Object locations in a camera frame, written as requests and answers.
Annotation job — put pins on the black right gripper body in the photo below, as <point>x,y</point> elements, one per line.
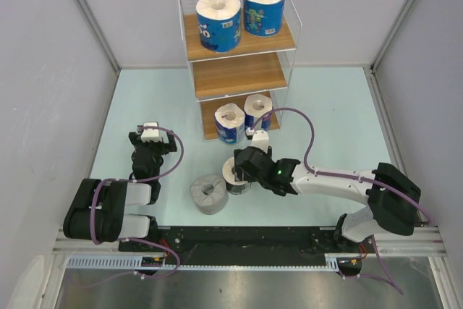
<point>254,179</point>

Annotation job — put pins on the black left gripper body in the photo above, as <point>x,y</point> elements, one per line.
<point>156,148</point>

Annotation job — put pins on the black-wrapped toilet roll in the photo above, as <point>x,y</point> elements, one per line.
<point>233,185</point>

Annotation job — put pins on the grey toilet roll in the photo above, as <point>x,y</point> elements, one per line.
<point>209,194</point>

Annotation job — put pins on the blue white-striped toilet roll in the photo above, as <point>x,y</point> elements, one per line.
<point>256,105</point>

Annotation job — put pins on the blue-wrapped toilet roll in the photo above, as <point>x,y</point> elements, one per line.
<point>219,23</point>

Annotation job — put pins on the blue cartoon-print toilet roll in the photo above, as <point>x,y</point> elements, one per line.
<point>263,18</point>

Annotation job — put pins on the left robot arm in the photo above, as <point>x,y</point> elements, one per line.
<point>97,212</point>

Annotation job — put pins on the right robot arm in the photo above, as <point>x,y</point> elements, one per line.
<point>389,199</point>

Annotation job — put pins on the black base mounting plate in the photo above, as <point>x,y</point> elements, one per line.
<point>250,247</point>

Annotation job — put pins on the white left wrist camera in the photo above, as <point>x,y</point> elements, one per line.
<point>149,132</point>

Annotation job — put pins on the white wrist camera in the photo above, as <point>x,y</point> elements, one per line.
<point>258,139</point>
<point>149,132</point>

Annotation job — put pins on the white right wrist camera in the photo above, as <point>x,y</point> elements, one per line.
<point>258,139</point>

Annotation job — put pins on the white wire wooden shelf rack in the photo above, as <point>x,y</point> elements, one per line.
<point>256,65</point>

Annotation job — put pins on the white slotted cable duct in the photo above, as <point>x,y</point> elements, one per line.
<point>140,263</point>

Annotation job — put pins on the aluminium frame rail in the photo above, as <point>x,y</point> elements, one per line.
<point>425,241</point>

